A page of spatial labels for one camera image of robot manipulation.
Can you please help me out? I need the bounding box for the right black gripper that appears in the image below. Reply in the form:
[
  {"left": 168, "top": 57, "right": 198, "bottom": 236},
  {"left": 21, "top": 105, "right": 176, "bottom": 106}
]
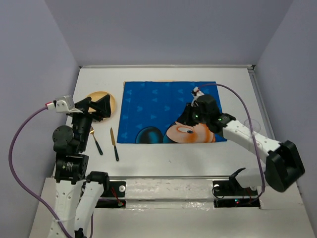
[{"left": 177, "top": 101, "right": 209, "bottom": 125}]

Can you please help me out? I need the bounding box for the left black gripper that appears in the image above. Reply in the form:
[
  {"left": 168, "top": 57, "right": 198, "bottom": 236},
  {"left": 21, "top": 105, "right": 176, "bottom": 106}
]
[{"left": 71, "top": 93, "right": 111, "bottom": 150}]

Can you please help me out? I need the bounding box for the blue cartoon placemat cloth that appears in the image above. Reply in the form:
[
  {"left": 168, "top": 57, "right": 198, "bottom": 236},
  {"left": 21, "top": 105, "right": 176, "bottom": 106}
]
[{"left": 117, "top": 81, "right": 226, "bottom": 144}]

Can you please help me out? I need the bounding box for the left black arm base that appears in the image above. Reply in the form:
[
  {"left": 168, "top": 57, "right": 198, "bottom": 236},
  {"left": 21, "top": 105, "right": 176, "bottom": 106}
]
[{"left": 95, "top": 180, "right": 127, "bottom": 209}]

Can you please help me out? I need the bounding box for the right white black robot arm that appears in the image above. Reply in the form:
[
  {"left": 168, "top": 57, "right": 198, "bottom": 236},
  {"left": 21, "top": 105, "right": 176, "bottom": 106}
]
[{"left": 177, "top": 95, "right": 305, "bottom": 192}]

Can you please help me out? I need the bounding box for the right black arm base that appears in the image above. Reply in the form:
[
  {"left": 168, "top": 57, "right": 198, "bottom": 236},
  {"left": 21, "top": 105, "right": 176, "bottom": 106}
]
[{"left": 211, "top": 168, "right": 261, "bottom": 209}]

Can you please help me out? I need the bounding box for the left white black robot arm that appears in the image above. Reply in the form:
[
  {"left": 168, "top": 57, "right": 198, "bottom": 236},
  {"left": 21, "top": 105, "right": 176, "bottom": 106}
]
[{"left": 46, "top": 95, "right": 111, "bottom": 238}]

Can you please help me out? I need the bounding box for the tan round plate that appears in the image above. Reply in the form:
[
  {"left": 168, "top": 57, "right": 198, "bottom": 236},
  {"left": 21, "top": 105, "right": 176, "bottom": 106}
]
[{"left": 88, "top": 91, "right": 116, "bottom": 123}]

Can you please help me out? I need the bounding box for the clear plastic cup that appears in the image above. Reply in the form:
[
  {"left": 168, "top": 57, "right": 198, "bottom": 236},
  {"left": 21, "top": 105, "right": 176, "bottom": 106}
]
[{"left": 243, "top": 119, "right": 261, "bottom": 133}]

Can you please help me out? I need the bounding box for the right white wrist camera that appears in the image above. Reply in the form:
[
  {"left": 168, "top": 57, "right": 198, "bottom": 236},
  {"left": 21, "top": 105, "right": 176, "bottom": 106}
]
[{"left": 191, "top": 87, "right": 204, "bottom": 103}]

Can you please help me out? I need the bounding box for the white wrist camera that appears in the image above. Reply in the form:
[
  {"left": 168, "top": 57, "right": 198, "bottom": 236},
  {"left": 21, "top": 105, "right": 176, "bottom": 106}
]
[
  {"left": 191, "top": 87, "right": 204, "bottom": 103},
  {"left": 45, "top": 95, "right": 75, "bottom": 113}
]

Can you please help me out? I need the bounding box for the gold fork dark handle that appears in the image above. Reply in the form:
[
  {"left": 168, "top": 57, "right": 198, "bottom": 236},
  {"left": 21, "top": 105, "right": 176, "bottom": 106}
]
[{"left": 90, "top": 127, "right": 103, "bottom": 155}]

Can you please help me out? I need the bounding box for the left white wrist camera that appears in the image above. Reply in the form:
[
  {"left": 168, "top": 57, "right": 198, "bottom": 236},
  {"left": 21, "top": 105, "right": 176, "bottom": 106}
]
[{"left": 45, "top": 95, "right": 75, "bottom": 113}]

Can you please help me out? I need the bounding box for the gold knife dark handle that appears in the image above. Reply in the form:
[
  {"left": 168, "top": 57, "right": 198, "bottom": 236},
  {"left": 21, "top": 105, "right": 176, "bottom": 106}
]
[{"left": 110, "top": 127, "right": 119, "bottom": 162}]

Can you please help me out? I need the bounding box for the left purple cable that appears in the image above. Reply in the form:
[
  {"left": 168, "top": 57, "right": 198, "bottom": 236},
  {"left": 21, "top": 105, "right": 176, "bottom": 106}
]
[{"left": 8, "top": 105, "right": 95, "bottom": 238}]

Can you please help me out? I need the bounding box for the metal table edge rail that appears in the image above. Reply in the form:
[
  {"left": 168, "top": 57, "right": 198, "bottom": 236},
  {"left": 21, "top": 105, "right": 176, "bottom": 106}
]
[{"left": 79, "top": 64, "right": 254, "bottom": 69}]

